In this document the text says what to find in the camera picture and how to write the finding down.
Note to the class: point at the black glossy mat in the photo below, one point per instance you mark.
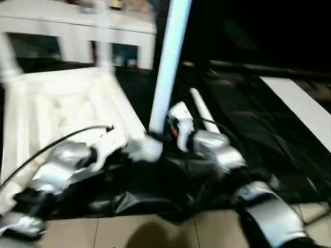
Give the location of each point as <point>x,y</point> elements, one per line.
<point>258,124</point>

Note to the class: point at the white plastic table leg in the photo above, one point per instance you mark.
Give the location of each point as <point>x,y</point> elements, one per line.
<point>9,59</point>
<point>204,108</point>
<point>168,64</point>
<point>104,38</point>

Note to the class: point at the white plastic table top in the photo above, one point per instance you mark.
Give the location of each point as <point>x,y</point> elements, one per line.
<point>64,103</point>

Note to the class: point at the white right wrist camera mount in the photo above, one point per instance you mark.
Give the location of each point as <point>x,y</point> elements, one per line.
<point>181,116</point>

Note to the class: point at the white glass-door cabinet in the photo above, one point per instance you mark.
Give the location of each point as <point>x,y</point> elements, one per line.
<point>77,25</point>

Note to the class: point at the gold rectangular label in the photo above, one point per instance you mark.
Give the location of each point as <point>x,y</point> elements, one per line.
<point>187,62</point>

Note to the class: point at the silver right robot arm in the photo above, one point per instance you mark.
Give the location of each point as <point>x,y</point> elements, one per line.
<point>225,152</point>

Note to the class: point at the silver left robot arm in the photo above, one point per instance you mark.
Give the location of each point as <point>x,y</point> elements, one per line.
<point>51,168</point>

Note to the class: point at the flat white board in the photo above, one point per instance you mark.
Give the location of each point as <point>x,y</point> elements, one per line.
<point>300,106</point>

